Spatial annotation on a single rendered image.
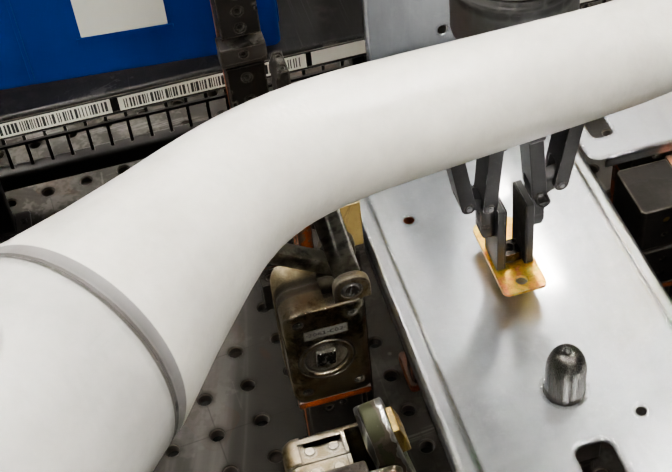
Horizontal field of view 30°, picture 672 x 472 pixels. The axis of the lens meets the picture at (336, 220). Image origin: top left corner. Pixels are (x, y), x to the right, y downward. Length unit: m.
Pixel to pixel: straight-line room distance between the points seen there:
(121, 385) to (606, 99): 0.30
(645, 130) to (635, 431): 0.34
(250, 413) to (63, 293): 0.94
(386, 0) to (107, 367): 0.80
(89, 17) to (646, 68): 0.72
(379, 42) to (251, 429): 0.44
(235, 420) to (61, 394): 0.96
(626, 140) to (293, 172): 0.70
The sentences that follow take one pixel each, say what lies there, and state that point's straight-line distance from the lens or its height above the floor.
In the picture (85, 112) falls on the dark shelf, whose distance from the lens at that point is 1.27.
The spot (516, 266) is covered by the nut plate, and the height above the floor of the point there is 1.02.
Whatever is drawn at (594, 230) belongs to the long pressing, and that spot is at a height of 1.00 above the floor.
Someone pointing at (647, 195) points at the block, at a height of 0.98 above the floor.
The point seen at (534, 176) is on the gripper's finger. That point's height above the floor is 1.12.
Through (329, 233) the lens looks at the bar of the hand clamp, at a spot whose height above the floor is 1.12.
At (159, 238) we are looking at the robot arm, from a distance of 0.47.
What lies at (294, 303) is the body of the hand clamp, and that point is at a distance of 1.00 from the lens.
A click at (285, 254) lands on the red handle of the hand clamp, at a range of 0.97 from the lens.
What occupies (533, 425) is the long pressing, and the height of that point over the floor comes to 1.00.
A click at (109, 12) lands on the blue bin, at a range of 1.24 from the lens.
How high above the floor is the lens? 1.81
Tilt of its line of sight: 46 degrees down
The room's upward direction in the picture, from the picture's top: 7 degrees counter-clockwise
